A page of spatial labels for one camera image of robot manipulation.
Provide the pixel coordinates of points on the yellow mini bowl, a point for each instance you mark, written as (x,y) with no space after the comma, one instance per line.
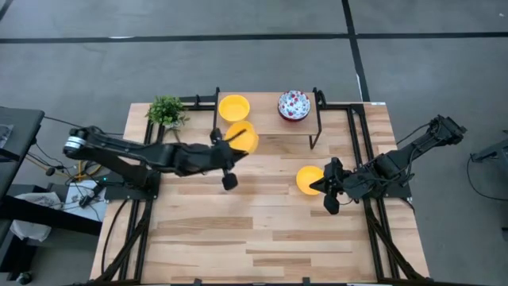
(307,178)
(247,142)
(234,108)

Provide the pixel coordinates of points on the white plastic bag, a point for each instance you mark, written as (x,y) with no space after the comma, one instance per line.
(31,232)

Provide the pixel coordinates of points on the black caster wheel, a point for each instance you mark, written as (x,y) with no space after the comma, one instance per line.
(24,278)

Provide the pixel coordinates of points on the black side desk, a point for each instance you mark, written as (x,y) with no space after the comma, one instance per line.
(20,131)

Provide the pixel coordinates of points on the wooden shelf with black legs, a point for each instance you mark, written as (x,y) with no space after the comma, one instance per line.
(270,119)

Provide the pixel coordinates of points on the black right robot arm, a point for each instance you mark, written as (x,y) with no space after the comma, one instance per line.
(416,147)

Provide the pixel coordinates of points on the black aluminium rig frame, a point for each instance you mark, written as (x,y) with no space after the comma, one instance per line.
(337,106)

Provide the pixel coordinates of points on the black low cart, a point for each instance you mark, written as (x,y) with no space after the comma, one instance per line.
(79,226)

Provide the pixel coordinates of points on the white paper sheet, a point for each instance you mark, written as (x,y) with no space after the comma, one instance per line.
(93,206)

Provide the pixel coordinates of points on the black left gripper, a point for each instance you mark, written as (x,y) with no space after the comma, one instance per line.
(198,159)

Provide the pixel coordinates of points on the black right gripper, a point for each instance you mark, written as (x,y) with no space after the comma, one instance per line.
(345,184)

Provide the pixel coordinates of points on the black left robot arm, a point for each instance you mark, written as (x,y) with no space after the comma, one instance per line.
(119,147)

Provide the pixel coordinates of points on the small green potted plant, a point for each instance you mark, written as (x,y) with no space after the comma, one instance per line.
(166,112)

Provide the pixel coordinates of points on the black stand leg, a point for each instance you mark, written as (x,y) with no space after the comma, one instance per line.
(496,151)

